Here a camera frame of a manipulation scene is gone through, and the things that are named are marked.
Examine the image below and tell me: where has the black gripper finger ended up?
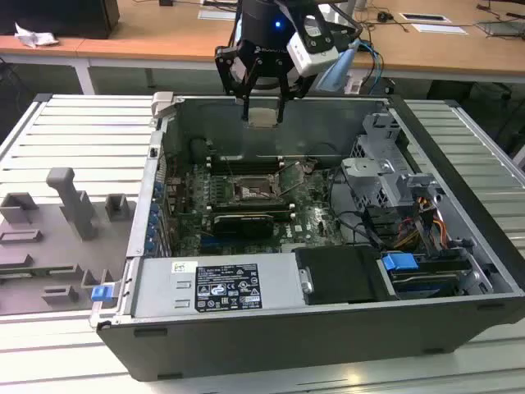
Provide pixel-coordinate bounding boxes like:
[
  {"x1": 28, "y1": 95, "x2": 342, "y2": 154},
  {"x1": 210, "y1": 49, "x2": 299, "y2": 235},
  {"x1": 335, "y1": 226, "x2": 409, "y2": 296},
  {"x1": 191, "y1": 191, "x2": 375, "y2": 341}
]
[
  {"x1": 214, "y1": 43, "x2": 262, "y2": 122},
  {"x1": 275, "y1": 61, "x2": 315, "y2": 124}
]

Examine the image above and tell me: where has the silver square CPU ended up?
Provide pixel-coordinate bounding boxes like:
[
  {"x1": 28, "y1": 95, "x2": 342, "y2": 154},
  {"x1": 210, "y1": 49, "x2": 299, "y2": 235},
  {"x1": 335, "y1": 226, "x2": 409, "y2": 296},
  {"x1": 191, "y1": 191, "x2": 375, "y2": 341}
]
[{"x1": 248, "y1": 107, "x2": 280, "y2": 128}]

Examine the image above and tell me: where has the metal socket cover frame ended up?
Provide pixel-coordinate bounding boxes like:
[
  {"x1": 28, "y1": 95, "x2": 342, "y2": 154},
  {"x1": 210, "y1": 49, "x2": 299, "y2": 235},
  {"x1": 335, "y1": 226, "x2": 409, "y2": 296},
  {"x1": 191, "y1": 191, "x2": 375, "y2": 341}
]
[{"x1": 273, "y1": 158, "x2": 317, "y2": 197}]

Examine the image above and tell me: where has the black RAM slot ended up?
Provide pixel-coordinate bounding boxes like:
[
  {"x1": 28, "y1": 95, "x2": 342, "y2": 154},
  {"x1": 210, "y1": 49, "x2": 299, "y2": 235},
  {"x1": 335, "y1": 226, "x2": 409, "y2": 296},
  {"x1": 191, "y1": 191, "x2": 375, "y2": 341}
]
[
  {"x1": 208, "y1": 208, "x2": 295, "y2": 214},
  {"x1": 208, "y1": 155, "x2": 286, "y2": 162},
  {"x1": 208, "y1": 160, "x2": 286, "y2": 166},
  {"x1": 208, "y1": 164, "x2": 286, "y2": 170},
  {"x1": 208, "y1": 168, "x2": 286, "y2": 174},
  {"x1": 208, "y1": 199, "x2": 293, "y2": 206},
  {"x1": 208, "y1": 212, "x2": 296, "y2": 219},
  {"x1": 208, "y1": 204, "x2": 294, "y2": 210}
]

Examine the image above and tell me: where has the CPU socket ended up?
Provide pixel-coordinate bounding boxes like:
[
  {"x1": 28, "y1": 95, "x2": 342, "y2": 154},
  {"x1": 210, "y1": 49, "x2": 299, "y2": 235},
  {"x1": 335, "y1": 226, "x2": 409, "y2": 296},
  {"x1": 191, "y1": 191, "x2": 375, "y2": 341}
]
[{"x1": 231, "y1": 175, "x2": 285, "y2": 205}]

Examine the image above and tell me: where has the white paper sheet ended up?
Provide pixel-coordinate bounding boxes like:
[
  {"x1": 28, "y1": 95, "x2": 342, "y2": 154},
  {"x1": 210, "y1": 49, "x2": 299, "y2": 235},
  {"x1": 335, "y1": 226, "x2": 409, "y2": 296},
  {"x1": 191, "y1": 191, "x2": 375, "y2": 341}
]
[
  {"x1": 411, "y1": 22, "x2": 469, "y2": 36},
  {"x1": 197, "y1": 7, "x2": 240, "y2": 22}
]

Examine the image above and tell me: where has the grey plastic case latch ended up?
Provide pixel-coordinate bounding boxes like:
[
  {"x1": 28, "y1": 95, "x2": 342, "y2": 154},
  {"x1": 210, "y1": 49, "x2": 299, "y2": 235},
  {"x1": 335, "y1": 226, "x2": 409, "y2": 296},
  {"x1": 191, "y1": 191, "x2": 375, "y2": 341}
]
[{"x1": 150, "y1": 91, "x2": 178, "y2": 121}]

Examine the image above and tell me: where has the wooden desk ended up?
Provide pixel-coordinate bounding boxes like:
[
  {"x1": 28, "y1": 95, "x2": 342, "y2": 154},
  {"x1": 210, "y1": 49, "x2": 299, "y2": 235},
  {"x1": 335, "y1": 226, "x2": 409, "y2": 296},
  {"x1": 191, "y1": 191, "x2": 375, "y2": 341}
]
[{"x1": 0, "y1": 0, "x2": 525, "y2": 96}]

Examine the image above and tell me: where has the green motherboard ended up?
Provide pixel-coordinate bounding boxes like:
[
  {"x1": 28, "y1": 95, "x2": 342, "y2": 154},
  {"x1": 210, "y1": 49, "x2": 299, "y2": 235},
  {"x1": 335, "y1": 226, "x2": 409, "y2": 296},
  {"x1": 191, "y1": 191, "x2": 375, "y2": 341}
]
[{"x1": 166, "y1": 158, "x2": 349, "y2": 254}]

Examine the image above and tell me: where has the grey metal disk bay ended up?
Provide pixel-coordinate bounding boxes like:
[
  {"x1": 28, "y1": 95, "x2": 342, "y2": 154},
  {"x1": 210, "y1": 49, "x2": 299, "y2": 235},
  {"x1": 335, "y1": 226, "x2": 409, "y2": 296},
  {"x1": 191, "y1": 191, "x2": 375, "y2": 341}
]
[{"x1": 339, "y1": 112, "x2": 452, "y2": 215}]

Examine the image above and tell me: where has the graphics card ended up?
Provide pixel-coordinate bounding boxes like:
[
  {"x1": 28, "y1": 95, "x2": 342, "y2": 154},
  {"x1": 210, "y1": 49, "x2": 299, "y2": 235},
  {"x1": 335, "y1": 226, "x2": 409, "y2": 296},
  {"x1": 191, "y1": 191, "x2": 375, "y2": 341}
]
[{"x1": 212, "y1": 212, "x2": 275, "y2": 240}]

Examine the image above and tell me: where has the black box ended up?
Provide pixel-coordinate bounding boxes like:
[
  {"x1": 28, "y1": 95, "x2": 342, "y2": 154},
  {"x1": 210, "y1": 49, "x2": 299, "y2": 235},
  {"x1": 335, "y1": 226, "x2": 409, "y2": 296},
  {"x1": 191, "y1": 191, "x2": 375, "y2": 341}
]
[{"x1": 0, "y1": 0, "x2": 121, "y2": 40}]

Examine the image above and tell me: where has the black plastic shroud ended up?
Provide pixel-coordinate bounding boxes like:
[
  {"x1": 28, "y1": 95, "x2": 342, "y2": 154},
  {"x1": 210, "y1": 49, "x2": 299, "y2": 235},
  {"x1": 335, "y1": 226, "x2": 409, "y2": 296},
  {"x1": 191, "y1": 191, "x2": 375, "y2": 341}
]
[{"x1": 294, "y1": 245, "x2": 395, "y2": 305}]

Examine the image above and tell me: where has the crumpled white paper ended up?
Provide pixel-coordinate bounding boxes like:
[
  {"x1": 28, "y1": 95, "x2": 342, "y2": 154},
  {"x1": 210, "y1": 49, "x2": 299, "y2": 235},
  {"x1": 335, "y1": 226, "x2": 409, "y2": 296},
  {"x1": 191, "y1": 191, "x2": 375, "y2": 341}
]
[{"x1": 14, "y1": 21, "x2": 59, "y2": 48}]

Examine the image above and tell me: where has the hard disk in blue carrier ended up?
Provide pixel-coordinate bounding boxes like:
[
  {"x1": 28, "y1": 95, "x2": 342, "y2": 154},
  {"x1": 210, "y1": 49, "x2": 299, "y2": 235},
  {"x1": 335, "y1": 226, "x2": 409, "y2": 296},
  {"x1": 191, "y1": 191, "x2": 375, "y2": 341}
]
[{"x1": 379, "y1": 252, "x2": 472, "y2": 299}]

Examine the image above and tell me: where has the silver power supply box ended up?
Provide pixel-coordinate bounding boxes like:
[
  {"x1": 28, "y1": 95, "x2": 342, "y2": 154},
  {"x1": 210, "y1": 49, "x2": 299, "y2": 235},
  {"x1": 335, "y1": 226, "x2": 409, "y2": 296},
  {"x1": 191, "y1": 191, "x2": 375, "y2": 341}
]
[{"x1": 130, "y1": 252, "x2": 308, "y2": 319}]

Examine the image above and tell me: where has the clear plastic tray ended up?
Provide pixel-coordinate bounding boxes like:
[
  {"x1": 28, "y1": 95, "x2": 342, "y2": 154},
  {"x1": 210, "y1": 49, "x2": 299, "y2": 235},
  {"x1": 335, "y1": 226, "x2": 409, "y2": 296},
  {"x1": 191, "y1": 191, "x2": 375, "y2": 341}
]
[{"x1": 474, "y1": 17, "x2": 525, "y2": 40}]

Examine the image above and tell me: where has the black open PC case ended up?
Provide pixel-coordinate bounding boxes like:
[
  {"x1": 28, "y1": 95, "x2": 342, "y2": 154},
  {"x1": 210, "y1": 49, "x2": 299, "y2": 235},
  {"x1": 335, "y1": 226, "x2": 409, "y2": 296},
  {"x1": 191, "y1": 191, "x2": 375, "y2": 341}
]
[{"x1": 89, "y1": 92, "x2": 525, "y2": 383}]

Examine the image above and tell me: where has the grey parts rack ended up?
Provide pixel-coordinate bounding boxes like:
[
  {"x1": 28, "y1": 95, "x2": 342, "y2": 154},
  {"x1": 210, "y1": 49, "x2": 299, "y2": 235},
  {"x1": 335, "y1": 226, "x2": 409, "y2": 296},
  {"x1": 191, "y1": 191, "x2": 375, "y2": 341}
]
[{"x1": 0, "y1": 166, "x2": 139, "y2": 317}]

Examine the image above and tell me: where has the blue plastic case latch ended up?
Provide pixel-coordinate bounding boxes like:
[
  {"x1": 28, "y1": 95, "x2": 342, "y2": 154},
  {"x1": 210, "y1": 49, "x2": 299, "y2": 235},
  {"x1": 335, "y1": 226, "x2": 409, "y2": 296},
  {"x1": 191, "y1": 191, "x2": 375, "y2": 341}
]
[{"x1": 91, "y1": 284, "x2": 115, "y2": 305}]

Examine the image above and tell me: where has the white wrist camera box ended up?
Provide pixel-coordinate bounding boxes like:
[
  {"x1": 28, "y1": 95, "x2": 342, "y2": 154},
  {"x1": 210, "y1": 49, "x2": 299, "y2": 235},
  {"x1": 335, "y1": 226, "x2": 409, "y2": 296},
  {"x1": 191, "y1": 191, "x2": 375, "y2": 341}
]
[{"x1": 285, "y1": 14, "x2": 340, "y2": 77}]

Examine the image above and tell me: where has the blue cable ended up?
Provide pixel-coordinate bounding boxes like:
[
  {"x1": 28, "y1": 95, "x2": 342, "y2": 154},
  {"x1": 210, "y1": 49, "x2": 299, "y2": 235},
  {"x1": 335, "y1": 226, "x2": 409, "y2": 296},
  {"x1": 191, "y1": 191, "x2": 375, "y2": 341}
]
[{"x1": 350, "y1": 39, "x2": 386, "y2": 96}]

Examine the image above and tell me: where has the black cable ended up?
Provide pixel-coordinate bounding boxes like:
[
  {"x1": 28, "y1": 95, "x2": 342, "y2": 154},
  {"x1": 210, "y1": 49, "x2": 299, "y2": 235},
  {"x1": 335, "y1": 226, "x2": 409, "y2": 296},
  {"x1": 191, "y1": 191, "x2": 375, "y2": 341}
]
[{"x1": 330, "y1": 163, "x2": 385, "y2": 250}]

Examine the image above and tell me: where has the white desk cable grommet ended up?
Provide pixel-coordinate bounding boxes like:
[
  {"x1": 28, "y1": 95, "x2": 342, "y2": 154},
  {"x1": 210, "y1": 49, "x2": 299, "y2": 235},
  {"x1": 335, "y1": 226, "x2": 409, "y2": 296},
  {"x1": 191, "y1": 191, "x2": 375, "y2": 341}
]
[{"x1": 399, "y1": 11, "x2": 449, "y2": 23}]

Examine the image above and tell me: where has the yellow red wire bundle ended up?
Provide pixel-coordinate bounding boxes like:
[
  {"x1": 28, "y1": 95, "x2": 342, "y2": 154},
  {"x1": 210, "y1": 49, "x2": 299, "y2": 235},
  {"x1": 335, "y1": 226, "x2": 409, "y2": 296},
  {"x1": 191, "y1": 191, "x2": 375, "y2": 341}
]
[{"x1": 392, "y1": 195, "x2": 449, "y2": 252}]

